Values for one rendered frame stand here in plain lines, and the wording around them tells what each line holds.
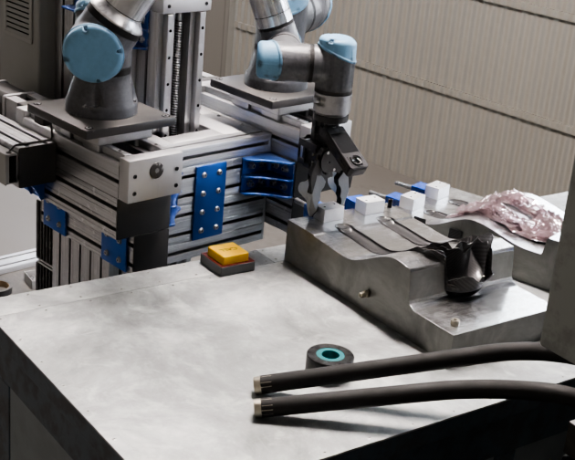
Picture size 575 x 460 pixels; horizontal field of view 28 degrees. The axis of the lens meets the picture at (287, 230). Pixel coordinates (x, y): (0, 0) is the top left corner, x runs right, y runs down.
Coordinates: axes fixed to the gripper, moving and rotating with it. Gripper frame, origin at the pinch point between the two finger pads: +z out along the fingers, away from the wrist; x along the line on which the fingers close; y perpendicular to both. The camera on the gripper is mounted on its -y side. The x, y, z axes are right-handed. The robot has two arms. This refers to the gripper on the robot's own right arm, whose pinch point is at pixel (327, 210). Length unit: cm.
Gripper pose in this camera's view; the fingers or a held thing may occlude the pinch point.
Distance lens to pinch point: 234.0
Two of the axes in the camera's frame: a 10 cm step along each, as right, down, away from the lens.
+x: -8.2, 1.5, -5.6
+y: -5.7, -3.5, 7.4
